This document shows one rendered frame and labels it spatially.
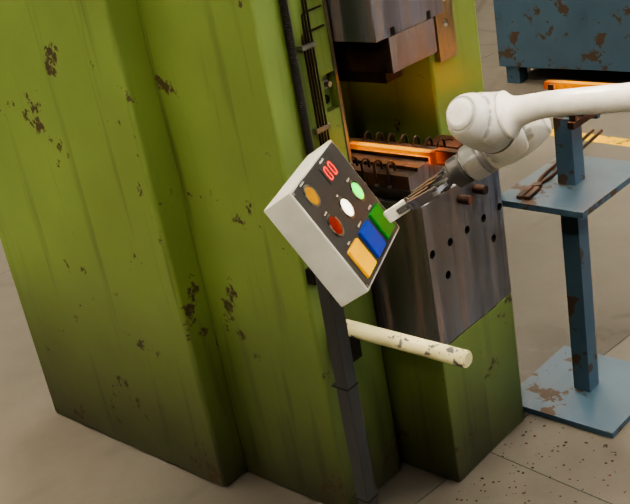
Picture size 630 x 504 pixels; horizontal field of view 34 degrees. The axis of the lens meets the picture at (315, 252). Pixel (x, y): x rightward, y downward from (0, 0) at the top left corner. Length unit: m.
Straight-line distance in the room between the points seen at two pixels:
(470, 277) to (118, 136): 1.08
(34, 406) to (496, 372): 1.85
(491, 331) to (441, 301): 0.31
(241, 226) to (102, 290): 0.68
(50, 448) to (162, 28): 1.72
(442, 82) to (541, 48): 3.70
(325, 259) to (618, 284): 2.19
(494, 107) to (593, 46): 4.50
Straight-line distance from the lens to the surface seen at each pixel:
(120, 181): 3.02
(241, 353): 3.13
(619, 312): 4.07
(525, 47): 6.88
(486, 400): 3.25
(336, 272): 2.26
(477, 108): 2.14
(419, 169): 2.85
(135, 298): 3.23
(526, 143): 2.30
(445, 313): 2.96
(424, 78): 3.13
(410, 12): 2.78
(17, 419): 4.14
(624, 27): 6.52
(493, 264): 3.13
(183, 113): 2.85
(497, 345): 3.23
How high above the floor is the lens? 1.97
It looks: 24 degrees down
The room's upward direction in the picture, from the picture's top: 11 degrees counter-clockwise
